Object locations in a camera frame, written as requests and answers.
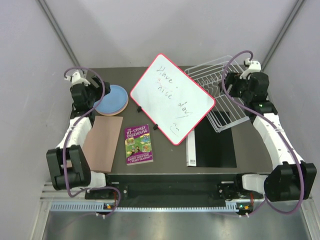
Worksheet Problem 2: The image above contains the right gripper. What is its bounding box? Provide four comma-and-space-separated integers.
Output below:
218, 71, 252, 102

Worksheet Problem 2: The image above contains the purple plate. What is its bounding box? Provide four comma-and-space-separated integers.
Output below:
96, 96, 129, 116

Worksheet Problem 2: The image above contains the blue plate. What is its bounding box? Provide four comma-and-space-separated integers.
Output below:
95, 84, 129, 114

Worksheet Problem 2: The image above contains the yellow plate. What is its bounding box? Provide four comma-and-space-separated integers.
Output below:
99, 102, 129, 117

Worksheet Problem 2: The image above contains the white wire dish rack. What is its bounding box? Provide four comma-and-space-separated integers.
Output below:
184, 55, 249, 133

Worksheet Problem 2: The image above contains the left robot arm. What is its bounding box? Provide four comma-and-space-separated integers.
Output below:
46, 71, 111, 191

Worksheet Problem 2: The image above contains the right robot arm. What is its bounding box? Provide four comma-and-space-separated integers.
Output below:
220, 71, 317, 202

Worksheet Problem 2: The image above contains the brown cardboard sheet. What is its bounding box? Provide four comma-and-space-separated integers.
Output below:
82, 116, 123, 173

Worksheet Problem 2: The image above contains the black flat box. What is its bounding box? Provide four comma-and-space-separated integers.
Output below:
186, 117, 237, 168

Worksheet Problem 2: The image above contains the purple treehouse book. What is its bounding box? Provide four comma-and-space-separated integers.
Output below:
124, 124, 154, 166

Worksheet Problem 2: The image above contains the red-framed whiteboard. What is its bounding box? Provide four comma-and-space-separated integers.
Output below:
130, 53, 216, 146

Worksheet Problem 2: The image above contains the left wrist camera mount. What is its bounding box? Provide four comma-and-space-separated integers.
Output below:
64, 70, 91, 87

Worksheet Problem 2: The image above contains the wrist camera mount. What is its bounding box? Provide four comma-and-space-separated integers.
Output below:
239, 58, 262, 79
64, 70, 91, 87

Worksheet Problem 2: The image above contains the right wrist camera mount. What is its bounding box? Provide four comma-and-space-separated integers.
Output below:
239, 58, 262, 79

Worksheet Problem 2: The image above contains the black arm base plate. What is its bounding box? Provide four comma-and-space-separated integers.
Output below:
84, 174, 266, 201

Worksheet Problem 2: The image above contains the aluminium front rail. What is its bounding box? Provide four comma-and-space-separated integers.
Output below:
39, 181, 314, 213

